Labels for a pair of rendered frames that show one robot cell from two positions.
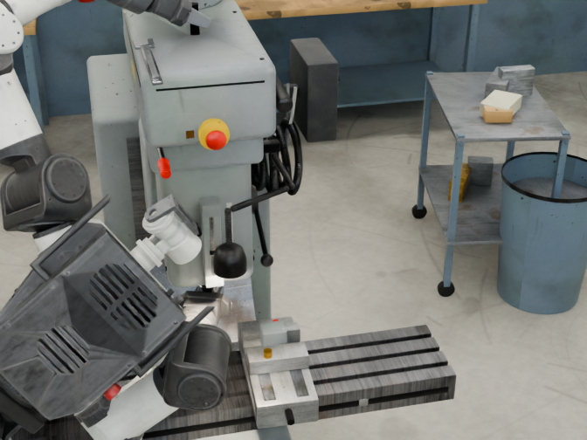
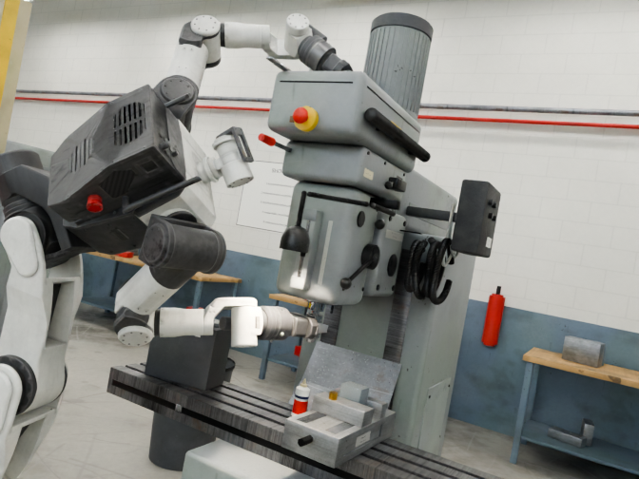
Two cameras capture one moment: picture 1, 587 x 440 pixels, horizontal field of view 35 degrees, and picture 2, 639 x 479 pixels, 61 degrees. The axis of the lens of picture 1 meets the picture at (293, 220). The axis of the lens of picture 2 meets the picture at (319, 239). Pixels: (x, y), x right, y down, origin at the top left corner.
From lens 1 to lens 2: 1.49 m
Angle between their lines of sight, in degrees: 49
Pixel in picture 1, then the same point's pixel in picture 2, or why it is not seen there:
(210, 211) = (308, 215)
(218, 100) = (318, 94)
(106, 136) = not seen: hidden behind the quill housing
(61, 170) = (177, 84)
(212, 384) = (162, 235)
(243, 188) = (344, 210)
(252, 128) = (336, 122)
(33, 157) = not seen: hidden behind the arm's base
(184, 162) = (301, 168)
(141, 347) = (114, 157)
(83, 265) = (123, 100)
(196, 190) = (310, 203)
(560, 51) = not seen: outside the picture
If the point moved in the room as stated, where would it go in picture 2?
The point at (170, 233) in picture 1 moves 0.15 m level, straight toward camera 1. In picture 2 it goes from (224, 151) to (176, 133)
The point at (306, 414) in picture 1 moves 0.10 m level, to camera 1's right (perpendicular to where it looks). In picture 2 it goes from (324, 451) to (358, 469)
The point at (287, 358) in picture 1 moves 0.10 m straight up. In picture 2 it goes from (345, 406) to (353, 367)
